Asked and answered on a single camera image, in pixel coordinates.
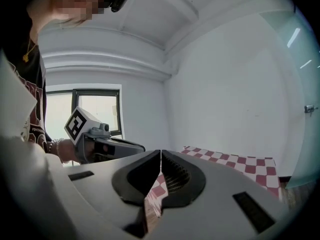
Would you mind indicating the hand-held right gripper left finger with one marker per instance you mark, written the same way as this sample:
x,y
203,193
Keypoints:
x,y
100,181

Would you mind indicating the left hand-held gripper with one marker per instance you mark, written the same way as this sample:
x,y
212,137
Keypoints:
x,y
75,125

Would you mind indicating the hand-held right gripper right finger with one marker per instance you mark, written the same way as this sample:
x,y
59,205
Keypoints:
x,y
220,191

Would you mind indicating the person's left forearm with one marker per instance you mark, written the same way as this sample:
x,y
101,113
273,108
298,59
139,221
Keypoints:
x,y
68,150

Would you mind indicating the red white checkered tablecloth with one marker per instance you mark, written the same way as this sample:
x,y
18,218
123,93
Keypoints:
x,y
250,169

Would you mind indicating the black framed window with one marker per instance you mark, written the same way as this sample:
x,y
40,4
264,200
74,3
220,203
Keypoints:
x,y
100,109

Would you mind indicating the black printed t-shirt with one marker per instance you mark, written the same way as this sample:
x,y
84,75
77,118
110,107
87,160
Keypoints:
x,y
25,66

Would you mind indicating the frosted glass door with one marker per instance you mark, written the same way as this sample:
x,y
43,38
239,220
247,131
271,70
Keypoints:
x,y
300,84

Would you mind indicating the person's head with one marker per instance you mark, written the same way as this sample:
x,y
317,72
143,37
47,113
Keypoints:
x,y
75,4

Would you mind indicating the left hand-held gripper camera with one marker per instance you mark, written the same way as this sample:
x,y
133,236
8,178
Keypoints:
x,y
101,130

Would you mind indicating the black head camera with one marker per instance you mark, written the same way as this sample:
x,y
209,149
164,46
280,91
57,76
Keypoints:
x,y
120,0

